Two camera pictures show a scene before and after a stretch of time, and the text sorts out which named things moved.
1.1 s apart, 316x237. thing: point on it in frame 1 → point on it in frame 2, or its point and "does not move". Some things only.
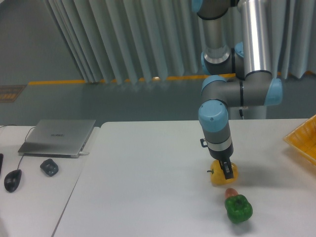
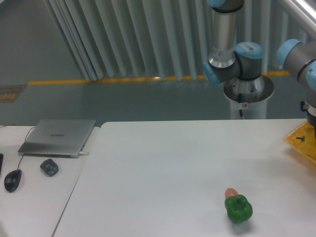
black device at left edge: x=1 y=160 does not move
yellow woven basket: x=303 y=139 does not move
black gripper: x=223 y=156 → x=309 y=106
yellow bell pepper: x=217 y=176 → x=306 y=138
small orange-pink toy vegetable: x=230 y=192 does not move
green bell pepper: x=238 y=209 does not move
